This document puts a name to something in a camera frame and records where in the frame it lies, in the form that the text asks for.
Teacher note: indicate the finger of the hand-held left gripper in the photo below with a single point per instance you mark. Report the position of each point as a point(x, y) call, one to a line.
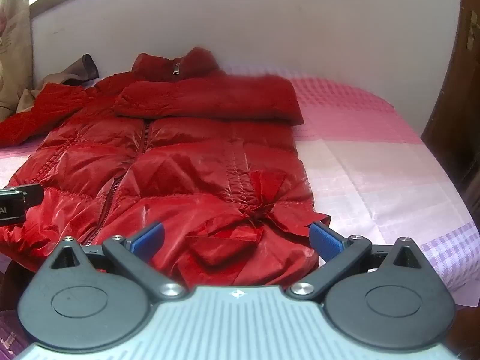
point(32, 194)

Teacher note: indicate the red puffer jacket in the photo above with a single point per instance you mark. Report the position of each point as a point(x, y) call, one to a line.
point(180, 157)

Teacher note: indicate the brown wooden door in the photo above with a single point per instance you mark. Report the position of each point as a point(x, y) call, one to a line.
point(455, 101)

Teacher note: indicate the beige brown garment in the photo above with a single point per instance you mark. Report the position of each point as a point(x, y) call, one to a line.
point(71, 73)

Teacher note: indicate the pink checkered bedsheet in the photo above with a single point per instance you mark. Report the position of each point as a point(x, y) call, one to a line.
point(375, 165)

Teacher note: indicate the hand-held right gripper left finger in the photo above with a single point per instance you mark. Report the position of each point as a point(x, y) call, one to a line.
point(149, 239)

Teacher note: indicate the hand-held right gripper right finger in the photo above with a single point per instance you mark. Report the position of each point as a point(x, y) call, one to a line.
point(325, 240)

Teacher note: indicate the purple patterned cloth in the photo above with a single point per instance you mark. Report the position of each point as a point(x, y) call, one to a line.
point(13, 333)

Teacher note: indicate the beige floral curtain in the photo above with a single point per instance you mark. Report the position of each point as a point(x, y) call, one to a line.
point(13, 45)

